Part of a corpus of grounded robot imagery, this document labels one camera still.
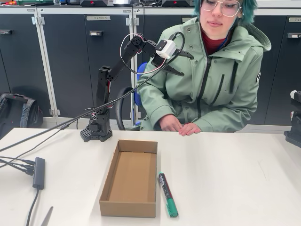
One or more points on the green marker pen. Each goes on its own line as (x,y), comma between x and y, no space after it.
(167,194)

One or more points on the person's left forearm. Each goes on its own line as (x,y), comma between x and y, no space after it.
(223,124)

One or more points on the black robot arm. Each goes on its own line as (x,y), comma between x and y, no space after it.
(103,94)

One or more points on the person's right forearm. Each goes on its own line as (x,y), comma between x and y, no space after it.
(155,117)

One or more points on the black idle robot arm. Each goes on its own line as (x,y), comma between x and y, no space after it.
(295,136)

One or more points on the person in green jacket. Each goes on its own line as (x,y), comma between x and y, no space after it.
(188,94)

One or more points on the person's right hand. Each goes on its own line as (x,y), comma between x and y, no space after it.
(170,123)

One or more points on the person's left hand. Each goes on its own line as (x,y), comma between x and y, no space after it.
(190,129)

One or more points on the blue office chair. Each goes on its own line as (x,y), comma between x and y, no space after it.
(142,66)

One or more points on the dark grey cabinet door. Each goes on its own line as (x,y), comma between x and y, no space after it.
(105,54)
(65,70)
(18,70)
(152,26)
(276,28)
(289,70)

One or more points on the black case red logo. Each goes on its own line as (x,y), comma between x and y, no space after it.
(176,3)
(96,2)

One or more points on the open cardboard box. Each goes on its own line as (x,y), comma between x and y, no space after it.
(131,179)

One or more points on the green box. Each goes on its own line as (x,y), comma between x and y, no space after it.
(35,2)

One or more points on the black backpack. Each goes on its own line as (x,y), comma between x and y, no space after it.
(23,113)

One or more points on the grey USB hub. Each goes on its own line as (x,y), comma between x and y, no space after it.
(38,173)

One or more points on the grey scissors blade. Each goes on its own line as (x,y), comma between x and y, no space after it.
(47,219)

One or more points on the white gripper camera box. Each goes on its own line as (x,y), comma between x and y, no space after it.
(165,49)

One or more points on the clear frame glasses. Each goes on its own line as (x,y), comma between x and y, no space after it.
(231,9)

